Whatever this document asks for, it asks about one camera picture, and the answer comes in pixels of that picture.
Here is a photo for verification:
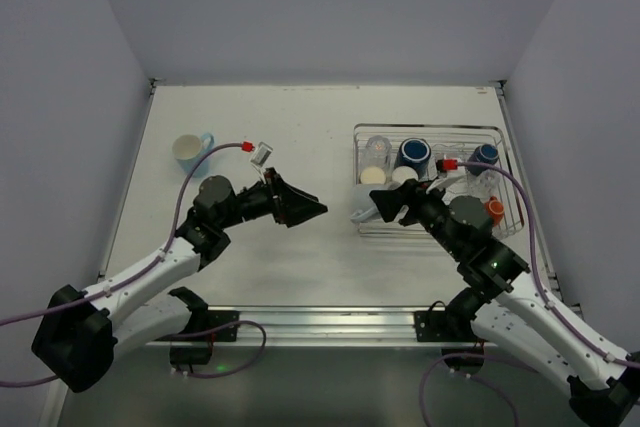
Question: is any cream cup brown band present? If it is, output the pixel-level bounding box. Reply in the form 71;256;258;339
359;166;387;185

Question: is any aluminium front rail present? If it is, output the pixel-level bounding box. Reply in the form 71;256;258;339
62;302;591;348

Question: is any large dark blue mug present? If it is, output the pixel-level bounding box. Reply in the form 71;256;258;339
394;138;432;178

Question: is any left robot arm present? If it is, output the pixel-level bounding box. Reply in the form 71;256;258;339
31;168;328;393

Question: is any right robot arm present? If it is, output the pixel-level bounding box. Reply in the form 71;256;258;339
369;180;639;426

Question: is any white cup brown band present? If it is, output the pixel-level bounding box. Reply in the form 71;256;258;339
391;166;420;185

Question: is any metal wire dish rack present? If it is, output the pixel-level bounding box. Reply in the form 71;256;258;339
353;123;525;245

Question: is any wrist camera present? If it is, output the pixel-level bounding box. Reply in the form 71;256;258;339
427;158;464;192
250;142;273;169

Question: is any light blue mug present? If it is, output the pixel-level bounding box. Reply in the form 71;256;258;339
172;133;215;177

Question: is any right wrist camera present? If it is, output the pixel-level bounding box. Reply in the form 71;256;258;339
427;158;464;192

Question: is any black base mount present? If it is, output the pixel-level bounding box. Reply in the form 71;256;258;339
169;287;239;373
413;300;484;355

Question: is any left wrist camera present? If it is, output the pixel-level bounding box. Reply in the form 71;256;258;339
250;142;273;169

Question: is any pale grey-blue mug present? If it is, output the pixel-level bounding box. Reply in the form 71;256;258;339
350;183;395;224

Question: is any small clear glass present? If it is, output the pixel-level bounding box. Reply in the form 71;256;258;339
468;170;500;199

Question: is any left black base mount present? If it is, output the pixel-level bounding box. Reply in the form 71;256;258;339
169;287;239;373

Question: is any small dark blue cup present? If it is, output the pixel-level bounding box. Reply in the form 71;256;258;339
468;144;499;165

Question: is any orange cup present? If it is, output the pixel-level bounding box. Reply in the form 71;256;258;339
484;196;505;226

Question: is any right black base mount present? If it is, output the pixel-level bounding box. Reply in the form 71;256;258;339
413;300;484;355

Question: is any clear faceted glass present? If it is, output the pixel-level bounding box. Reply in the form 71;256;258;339
362;135;392;170

